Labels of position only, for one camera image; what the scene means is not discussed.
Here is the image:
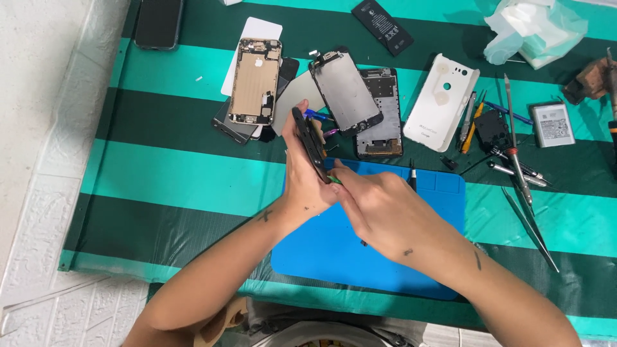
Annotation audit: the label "person's right hand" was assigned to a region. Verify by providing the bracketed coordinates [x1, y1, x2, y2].
[329, 159, 467, 267]

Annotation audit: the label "person's left hand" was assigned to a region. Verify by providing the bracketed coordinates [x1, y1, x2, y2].
[279, 99, 342, 223]

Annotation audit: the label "black phone with frame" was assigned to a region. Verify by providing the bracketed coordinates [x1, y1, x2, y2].
[291, 106, 332, 184]

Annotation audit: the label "grey metal plate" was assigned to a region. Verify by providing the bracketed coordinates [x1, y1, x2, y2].
[271, 71, 327, 137]

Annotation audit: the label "black phone under gold housing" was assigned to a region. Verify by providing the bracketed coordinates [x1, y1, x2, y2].
[211, 57, 300, 146]

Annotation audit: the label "gold phone rear housing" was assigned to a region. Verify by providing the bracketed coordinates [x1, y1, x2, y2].
[228, 38, 283, 126]

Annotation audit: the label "phone screen assembly silver back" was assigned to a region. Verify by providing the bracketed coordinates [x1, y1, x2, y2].
[308, 47, 385, 138]

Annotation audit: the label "blue silicone repair mat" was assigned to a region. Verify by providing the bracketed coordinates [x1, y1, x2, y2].
[270, 158, 467, 301]

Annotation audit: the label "black phone midframe with board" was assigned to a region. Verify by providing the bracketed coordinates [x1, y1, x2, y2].
[355, 67, 404, 160]

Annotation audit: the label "white plastic card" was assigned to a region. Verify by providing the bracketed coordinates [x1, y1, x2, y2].
[220, 17, 283, 97]

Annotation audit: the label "white phone back cover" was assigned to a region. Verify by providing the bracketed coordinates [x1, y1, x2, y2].
[402, 53, 481, 153]

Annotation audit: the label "green striped table cloth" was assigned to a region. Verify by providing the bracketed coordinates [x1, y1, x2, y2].
[58, 0, 617, 339]

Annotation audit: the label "grey metal spudger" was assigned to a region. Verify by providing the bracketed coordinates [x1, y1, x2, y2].
[457, 91, 478, 150]

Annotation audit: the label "black phone battery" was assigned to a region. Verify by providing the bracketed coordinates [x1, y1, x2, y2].
[350, 0, 415, 58]

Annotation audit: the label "small black square component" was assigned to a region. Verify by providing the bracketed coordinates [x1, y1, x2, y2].
[474, 109, 512, 153]

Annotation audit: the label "silver precision screwdriver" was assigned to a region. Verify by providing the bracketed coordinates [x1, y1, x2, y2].
[486, 161, 549, 188]

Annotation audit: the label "dark precision screwdriver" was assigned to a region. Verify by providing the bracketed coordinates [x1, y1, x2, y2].
[490, 147, 546, 181]

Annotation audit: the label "blue thin pen tool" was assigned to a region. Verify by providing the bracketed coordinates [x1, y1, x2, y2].
[483, 100, 534, 126]

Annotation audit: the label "black smartphone with dark case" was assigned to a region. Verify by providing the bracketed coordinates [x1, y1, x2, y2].
[134, 0, 185, 51]

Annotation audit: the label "long silver tweezers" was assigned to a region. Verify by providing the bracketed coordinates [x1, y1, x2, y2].
[500, 186, 561, 274]

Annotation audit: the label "silver phone battery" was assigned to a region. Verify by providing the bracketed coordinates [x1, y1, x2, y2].
[529, 101, 576, 148]

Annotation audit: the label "white and teal plastic bag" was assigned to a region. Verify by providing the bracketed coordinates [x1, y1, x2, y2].
[483, 0, 589, 71]

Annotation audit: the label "brown rusty holder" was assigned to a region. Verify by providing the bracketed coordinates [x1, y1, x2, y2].
[561, 56, 614, 105]

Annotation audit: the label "yellow handled tool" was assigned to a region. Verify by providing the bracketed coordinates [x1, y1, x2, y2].
[461, 91, 488, 155]

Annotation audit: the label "screwdriver with red ring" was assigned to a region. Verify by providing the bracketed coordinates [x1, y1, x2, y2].
[503, 73, 535, 207]

